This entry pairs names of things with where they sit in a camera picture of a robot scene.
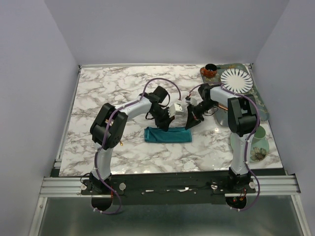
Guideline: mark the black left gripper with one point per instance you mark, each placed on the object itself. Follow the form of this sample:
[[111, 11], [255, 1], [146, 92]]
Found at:
[[164, 124]]

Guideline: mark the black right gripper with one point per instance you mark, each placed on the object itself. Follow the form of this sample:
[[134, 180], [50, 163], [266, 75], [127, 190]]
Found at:
[[193, 118]]

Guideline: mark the teal cloth napkin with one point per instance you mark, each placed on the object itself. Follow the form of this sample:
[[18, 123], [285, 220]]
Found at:
[[174, 135]]

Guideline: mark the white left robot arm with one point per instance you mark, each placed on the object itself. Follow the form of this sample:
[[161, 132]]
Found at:
[[109, 125]]

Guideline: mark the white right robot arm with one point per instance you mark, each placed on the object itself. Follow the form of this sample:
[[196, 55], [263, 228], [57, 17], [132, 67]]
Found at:
[[243, 120]]

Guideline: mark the dark floral placemat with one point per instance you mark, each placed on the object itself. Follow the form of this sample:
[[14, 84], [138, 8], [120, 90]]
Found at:
[[263, 111]]

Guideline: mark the orange black cup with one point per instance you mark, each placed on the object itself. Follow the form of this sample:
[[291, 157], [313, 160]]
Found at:
[[209, 70]]

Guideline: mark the white striped plate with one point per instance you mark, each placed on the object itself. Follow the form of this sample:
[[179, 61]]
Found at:
[[236, 80]]

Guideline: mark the mint green small bowl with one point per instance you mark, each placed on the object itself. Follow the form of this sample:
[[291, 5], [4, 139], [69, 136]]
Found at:
[[260, 133]]

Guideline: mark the mint green floral plate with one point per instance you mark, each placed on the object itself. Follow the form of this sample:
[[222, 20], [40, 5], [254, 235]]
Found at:
[[259, 149]]

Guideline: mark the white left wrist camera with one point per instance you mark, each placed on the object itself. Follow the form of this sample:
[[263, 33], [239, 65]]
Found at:
[[175, 109]]

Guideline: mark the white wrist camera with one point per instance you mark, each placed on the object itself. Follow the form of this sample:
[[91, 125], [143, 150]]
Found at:
[[190, 100], [175, 109]]

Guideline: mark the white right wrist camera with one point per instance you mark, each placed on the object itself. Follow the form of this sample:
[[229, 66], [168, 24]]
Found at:
[[190, 100]]

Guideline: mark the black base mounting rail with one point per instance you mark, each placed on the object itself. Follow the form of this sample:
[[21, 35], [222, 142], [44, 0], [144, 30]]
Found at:
[[166, 188]]

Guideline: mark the aluminium frame rail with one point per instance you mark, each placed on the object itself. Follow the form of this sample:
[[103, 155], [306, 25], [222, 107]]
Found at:
[[69, 187]]

